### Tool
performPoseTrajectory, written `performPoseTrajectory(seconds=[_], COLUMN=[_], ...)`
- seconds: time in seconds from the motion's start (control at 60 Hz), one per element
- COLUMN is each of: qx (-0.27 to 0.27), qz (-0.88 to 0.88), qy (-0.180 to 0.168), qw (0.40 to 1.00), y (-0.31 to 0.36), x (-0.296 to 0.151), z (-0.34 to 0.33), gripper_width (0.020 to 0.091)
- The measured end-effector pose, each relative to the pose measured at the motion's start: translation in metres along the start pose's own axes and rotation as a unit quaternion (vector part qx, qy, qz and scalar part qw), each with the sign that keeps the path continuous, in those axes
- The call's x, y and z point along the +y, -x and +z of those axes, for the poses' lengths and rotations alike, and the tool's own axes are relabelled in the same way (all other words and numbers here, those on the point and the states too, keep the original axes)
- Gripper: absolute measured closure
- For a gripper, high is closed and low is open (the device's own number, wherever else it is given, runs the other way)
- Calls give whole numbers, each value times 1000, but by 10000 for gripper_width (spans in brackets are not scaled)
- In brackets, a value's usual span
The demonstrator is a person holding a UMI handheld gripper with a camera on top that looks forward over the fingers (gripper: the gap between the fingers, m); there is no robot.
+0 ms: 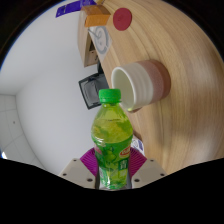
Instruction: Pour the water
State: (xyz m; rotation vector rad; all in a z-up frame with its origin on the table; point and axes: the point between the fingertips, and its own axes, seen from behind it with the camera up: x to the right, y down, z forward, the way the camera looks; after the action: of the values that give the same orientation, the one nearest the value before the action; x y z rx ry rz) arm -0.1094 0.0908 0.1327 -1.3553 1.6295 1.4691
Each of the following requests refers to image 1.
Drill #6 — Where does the green drink bottle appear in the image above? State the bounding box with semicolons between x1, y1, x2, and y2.
90;88;134;191

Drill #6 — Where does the black mesh office chair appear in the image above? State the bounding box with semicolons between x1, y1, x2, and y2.
78;72;109;110

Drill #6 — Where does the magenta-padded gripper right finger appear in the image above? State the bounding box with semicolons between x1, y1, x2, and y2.
127;147;167;190

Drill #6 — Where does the small orange-brown box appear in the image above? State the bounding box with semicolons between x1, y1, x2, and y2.
80;4;112;28

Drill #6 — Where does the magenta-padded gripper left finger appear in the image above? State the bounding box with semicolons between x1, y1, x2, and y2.
59;148;100;190

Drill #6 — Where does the purple standing pouch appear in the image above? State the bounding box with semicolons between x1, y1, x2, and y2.
55;0;98;18

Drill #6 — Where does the flat round red coaster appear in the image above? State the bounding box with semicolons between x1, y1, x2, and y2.
112;7;133;32

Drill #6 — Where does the white and brown mug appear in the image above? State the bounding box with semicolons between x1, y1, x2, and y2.
110;59;172;113

